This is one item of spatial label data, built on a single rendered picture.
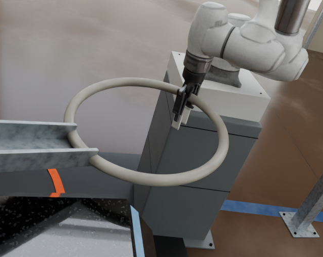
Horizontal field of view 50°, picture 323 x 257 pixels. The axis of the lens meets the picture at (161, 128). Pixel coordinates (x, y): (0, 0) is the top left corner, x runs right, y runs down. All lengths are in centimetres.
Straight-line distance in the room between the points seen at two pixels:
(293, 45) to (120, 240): 96
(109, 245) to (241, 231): 148
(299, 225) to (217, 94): 124
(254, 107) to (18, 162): 105
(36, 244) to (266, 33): 80
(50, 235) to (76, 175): 135
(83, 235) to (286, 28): 101
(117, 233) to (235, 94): 85
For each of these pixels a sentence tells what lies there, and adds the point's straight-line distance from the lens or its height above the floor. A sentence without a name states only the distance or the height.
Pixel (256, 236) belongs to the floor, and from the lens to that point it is 225.
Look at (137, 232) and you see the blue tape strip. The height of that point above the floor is 83.
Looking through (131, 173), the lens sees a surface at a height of 94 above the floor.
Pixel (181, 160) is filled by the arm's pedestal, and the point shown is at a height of 55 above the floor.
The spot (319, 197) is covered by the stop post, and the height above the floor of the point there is 30.
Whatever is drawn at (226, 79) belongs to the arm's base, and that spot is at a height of 93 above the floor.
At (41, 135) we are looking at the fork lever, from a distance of 91.
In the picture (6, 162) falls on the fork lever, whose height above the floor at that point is 99.
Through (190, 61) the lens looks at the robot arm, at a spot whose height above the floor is 110.
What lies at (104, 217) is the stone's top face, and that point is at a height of 85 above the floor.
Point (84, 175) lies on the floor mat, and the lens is 217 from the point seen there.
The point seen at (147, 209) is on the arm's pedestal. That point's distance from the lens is 179.
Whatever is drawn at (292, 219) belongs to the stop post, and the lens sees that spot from 248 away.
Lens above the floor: 151
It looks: 33 degrees down
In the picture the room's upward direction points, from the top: 18 degrees clockwise
